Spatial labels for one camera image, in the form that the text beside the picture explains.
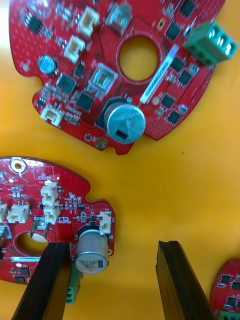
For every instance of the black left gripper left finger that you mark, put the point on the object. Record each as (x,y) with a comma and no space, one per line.
(47,280)

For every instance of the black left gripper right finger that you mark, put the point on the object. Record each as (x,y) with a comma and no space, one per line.
(180,280)

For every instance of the round red circuit board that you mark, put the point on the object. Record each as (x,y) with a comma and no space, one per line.
(22,45)
(225,272)
(70,180)

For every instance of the yellow-orange plastic bin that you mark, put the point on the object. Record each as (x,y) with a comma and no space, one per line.
(175,187)

